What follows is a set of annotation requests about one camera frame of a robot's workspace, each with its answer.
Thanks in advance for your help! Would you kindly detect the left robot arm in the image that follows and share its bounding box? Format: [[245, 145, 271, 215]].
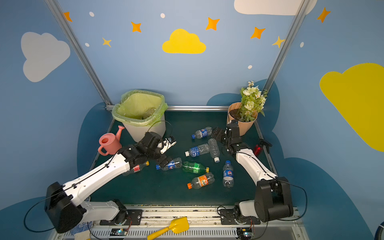
[[45, 132, 176, 234]]

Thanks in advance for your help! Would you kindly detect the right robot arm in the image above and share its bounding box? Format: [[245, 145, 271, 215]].
[[212, 120, 294, 223]]

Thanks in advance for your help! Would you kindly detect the white plastic waste bin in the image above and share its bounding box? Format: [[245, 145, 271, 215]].
[[122, 114, 166, 142]]

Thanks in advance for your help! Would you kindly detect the green bin liner bag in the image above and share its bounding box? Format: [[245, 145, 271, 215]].
[[112, 90, 168, 126]]

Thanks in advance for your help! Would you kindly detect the pepsi bottle lying left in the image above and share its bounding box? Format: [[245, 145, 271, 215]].
[[156, 158, 183, 171]]

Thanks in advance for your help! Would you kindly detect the clear ribbed bottle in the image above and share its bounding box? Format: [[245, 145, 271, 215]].
[[208, 138, 220, 163]]

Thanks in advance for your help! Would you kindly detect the beige ribbed flower pot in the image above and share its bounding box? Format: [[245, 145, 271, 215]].
[[227, 102, 258, 136]]

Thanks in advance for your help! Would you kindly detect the small blue label bottle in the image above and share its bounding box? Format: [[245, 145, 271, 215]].
[[192, 127, 213, 139]]

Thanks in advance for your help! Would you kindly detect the red label yellow cap bottle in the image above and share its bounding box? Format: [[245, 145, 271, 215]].
[[123, 161, 150, 176]]

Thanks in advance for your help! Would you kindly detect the red spray bottle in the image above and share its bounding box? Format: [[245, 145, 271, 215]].
[[254, 139, 273, 157]]

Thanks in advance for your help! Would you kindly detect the blue label white cap bottle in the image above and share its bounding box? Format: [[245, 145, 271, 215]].
[[185, 144, 210, 158]]

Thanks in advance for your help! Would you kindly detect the green soda bottle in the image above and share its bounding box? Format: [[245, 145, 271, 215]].
[[182, 162, 210, 174]]

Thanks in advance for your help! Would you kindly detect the artificial white flower plant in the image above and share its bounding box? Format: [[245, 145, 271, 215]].
[[237, 81, 269, 122]]

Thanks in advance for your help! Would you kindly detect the pepsi bottle right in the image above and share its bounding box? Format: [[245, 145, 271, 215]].
[[223, 161, 234, 188]]

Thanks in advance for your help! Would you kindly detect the orange cap orange label bottle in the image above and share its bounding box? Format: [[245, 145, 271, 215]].
[[187, 173, 215, 190]]

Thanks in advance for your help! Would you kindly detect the pink watering can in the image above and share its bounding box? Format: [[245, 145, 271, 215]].
[[98, 126, 125, 156]]

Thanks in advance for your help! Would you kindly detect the yellow toy shovel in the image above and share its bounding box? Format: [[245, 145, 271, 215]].
[[147, 217, 190, 240]]

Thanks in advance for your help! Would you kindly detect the left circuit board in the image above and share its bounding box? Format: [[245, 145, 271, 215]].
[[110, 229, 129, 237]]

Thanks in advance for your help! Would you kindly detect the circuit board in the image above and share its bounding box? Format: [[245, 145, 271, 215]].
[[236, 228, 254, 240], [110, 229, 129, 237]]

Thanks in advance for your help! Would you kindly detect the right circuit board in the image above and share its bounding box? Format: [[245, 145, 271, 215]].
[[236, 228, 254, 240]]

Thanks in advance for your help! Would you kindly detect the white blue work glove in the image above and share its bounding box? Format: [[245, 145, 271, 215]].
[[70, 222, 93, 236]]

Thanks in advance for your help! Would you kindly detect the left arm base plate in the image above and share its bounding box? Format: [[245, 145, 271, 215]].
[[99, 209, 143, 226]]

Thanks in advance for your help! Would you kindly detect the aluminium frame rail back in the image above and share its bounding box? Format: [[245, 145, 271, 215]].
[[105, 104, 230, 112]]

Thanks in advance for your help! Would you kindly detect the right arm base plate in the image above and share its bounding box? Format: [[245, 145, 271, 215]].
[[217, 208, 261, 225]]

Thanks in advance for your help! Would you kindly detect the aluminium frame post left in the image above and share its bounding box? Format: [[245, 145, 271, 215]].
[[45, 0, 113, 106]]

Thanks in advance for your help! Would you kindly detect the aluminium frame post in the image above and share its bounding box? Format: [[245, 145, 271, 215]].
[[45, 0, 113, 106], [263, 0, 311, 92]]

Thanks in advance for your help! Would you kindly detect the aluminium frame post right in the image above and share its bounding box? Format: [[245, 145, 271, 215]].
[[263, 0, 311, 92]]

